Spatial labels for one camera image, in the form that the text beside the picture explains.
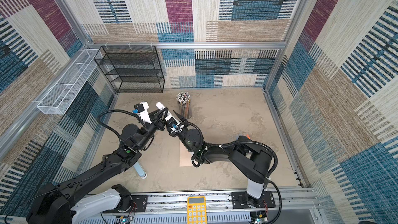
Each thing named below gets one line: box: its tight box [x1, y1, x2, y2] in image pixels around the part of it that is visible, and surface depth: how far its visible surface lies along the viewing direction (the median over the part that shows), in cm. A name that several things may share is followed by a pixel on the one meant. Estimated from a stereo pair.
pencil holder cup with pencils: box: [176, 91, 193, 120], surface depth 93 cm
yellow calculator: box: [186, 196, 208, 224], surface depth 72 cm
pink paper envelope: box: [179, 141, 194, 167], surface depth 88 cm
